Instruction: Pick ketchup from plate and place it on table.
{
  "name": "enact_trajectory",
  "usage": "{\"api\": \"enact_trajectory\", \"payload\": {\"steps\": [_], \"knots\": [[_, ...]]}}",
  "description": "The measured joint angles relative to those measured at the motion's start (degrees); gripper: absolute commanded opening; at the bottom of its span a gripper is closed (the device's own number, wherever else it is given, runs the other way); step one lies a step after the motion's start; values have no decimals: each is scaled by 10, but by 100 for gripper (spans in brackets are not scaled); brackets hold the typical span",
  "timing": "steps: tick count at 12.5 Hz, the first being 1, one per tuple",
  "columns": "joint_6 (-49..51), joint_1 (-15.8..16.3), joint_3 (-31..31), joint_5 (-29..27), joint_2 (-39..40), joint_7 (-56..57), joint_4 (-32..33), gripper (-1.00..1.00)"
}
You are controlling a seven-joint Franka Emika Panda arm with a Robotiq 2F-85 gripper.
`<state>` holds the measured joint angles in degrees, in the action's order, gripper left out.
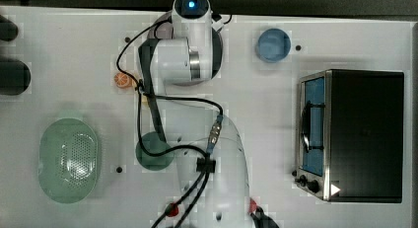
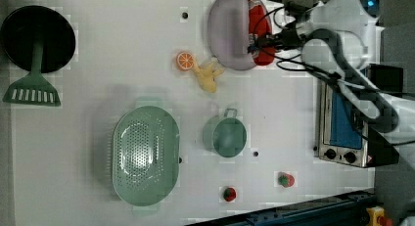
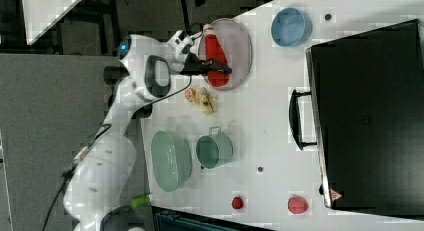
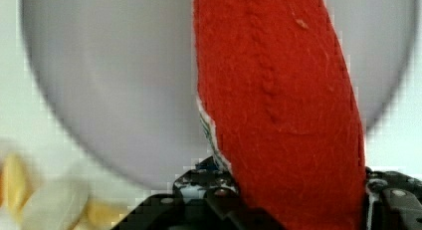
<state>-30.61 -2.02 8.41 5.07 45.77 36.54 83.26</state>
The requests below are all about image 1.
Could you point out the dark object at corner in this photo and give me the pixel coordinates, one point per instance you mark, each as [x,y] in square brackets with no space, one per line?
[8,30]

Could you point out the strawberry toy near edge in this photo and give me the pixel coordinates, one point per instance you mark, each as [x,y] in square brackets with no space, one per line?
[172,210]

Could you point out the orange slice toy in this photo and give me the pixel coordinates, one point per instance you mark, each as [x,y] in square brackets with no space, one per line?
[122,80]

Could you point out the black round pan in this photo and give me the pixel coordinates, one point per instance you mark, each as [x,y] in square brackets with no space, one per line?
[15,77]

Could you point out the toaster oven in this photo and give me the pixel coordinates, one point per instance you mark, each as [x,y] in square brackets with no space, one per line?
[350,128]

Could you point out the strawberry toy near oven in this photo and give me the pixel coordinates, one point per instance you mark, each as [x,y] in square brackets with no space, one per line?
[252,206]

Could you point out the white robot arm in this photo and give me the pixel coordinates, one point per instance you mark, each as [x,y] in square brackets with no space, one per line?
[191,132]

